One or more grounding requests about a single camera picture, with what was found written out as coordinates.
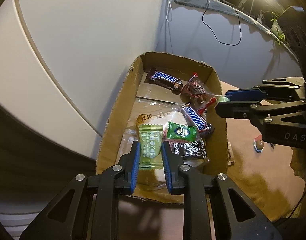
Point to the pink white candy packet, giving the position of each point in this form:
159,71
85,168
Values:
230,155

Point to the light blue jelly cup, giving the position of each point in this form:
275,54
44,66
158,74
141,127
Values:
258,144

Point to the dark green candy packet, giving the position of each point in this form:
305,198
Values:
181,132

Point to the Snickers bar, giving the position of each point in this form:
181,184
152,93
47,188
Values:
165,80
193,117

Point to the person's right hand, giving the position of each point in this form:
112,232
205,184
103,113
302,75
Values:
298,162

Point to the light green plum candy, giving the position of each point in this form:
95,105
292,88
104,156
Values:
150,138

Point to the clear bag red dates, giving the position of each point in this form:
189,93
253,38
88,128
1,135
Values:
195,88

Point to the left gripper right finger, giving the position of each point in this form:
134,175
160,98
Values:
214,205

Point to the brown cardboard box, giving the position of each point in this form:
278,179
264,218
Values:
137,97

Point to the white cabinet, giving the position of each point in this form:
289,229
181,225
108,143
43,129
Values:
62,63

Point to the packaged toast bread slice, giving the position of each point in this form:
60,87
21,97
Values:
151,123

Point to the green potted plant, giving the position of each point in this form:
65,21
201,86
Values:
277,31

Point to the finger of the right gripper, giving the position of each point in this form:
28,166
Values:
250,94
235,109

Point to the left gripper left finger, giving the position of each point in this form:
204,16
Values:
87,207

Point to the black patterned snack packet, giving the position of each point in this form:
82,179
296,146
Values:
188,149

